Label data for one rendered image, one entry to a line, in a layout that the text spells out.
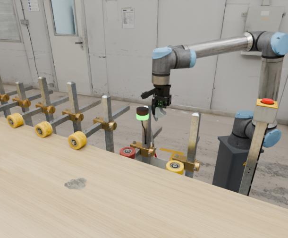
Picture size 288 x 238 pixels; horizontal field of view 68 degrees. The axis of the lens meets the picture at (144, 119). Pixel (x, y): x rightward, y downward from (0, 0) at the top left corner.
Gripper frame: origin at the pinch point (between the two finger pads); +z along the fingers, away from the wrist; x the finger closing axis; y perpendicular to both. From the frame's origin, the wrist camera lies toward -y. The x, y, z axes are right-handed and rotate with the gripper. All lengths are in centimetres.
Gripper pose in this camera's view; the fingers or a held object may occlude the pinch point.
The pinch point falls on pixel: (155, 118)
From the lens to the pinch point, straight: 117.2
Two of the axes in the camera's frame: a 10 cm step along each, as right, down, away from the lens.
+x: 4.6, -3.8, 8.0
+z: -0.1, 9.0, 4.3
